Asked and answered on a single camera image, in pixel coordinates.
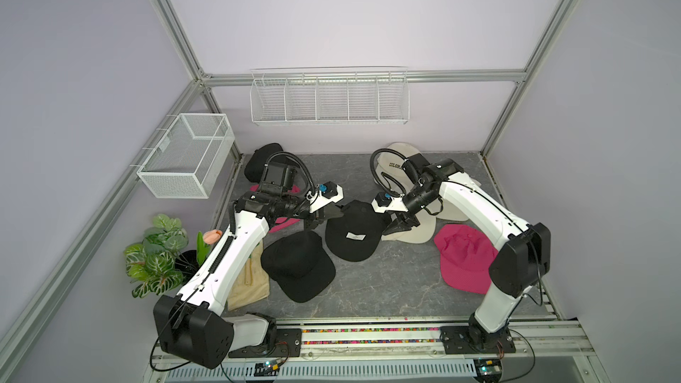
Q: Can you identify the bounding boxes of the black cap with white patch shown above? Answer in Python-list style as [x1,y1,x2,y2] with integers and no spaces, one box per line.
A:
[325,200,390,262]

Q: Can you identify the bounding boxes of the green potted plant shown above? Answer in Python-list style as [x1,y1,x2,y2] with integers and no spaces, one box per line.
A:
[123,214,199,299]

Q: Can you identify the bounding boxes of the plain black cap front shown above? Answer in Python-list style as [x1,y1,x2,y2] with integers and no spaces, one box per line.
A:
[261,231,336,303]

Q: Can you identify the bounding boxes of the cream colorado cap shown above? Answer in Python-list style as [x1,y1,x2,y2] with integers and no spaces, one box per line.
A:
[381,209,436,244]
[374,142,426,193]

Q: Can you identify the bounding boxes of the beige cap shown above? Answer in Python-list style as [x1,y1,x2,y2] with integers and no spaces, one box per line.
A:
[227,242,271,311]

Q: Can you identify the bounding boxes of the right black corrugated cable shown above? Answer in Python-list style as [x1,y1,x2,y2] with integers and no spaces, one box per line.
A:
[369,148,421,199]

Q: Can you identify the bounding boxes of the cream Colorado cap back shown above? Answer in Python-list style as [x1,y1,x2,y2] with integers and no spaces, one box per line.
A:
[374,142,426,193]

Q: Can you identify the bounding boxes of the white wire side basket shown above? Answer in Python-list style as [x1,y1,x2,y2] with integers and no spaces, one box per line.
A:
[137,113,235,200]

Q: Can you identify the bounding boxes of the aluminium frame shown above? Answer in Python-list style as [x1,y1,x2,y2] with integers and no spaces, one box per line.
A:
[1,0,579,381]

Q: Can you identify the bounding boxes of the cream Colorado cap middle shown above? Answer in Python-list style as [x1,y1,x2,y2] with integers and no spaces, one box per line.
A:
[381,209,436,244]

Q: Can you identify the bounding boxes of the pink cap left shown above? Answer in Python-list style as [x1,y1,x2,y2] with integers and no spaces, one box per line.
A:
[269,185,301,233]

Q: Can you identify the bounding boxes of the black cap at back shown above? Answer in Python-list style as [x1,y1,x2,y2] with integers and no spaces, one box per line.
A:
[244,143,283,183]

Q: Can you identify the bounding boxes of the pink cap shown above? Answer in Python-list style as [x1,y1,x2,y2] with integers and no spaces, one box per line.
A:
[434,224,498,294]
[269,185,301,233]

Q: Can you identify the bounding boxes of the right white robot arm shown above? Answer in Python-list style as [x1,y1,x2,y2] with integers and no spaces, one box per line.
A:
[372,159,551,355]

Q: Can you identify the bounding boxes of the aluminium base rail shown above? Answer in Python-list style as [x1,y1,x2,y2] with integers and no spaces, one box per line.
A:
[142,317,609,382]

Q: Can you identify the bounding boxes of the black corrugated cable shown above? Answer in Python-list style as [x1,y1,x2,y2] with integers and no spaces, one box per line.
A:
[369,148,421,199]
[262,151,316,198]

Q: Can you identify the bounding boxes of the pink artificial tulip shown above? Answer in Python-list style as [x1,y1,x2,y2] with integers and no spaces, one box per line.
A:
[196,230,223,265]

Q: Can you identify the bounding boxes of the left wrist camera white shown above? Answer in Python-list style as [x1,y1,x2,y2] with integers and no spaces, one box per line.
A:
[309,182,343,214]

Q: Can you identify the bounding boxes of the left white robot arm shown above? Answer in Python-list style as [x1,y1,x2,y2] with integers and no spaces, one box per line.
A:
[154,193,340,369]

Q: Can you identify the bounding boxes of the left black corrugated cable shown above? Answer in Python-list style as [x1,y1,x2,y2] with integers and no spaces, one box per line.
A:
[262,151,316,198]

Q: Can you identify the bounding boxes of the pink cap right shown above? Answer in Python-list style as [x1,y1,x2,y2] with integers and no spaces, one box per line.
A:
[434,224,498,294]

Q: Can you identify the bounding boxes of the cream cap right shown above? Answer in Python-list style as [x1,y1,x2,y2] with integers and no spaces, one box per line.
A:
[436,197,468,223]

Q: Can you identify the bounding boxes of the white wire shelf basket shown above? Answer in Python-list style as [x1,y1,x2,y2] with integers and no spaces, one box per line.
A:
[250,67,411,125]

